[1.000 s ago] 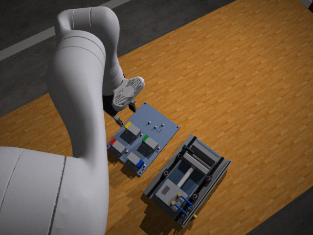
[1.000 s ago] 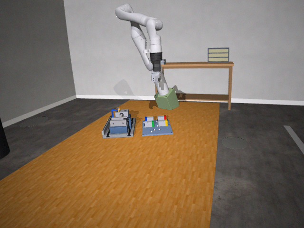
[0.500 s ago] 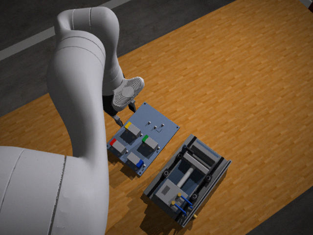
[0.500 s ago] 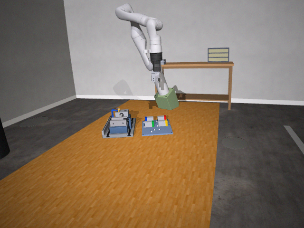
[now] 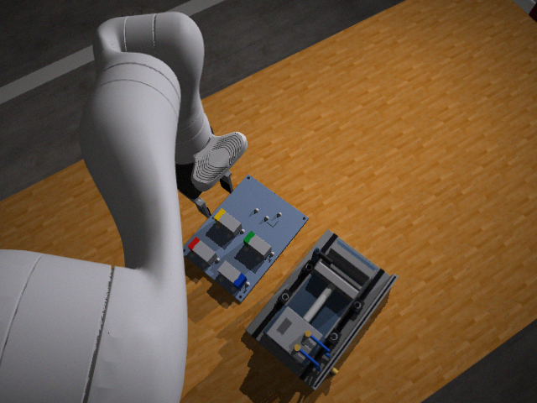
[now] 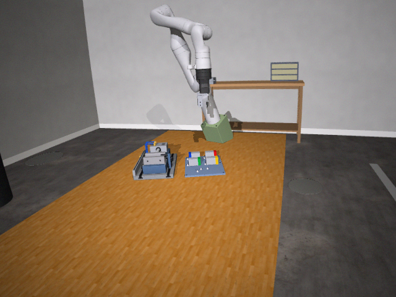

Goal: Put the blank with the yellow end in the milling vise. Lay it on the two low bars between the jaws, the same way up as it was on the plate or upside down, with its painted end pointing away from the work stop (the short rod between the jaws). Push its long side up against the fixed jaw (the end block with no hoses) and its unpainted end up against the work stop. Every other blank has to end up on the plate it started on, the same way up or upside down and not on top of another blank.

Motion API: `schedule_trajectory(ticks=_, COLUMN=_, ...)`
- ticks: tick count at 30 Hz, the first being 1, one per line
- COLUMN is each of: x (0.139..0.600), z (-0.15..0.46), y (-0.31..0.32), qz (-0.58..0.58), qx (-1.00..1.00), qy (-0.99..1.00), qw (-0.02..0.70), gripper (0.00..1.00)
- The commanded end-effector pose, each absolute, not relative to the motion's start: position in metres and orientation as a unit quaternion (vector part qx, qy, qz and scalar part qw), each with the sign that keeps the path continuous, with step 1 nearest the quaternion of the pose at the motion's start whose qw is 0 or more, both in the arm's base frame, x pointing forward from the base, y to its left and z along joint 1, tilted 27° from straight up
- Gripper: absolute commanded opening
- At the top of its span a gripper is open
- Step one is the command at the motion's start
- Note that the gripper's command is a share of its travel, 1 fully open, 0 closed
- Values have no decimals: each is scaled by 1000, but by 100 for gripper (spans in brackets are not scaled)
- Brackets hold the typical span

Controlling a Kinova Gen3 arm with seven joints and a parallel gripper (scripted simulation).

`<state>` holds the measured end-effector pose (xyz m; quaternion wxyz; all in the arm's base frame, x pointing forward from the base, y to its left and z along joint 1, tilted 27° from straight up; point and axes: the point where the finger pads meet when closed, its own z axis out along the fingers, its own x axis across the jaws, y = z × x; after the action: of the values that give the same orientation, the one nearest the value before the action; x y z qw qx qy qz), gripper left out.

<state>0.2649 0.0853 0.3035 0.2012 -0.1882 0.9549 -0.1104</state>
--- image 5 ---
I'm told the grey metal blank with green end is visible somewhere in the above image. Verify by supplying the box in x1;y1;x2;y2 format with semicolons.
243;231;272;259

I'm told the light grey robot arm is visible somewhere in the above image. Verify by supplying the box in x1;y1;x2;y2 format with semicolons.
0;12;205;403

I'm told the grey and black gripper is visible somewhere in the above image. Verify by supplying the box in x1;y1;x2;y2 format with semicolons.
175;115;248;218

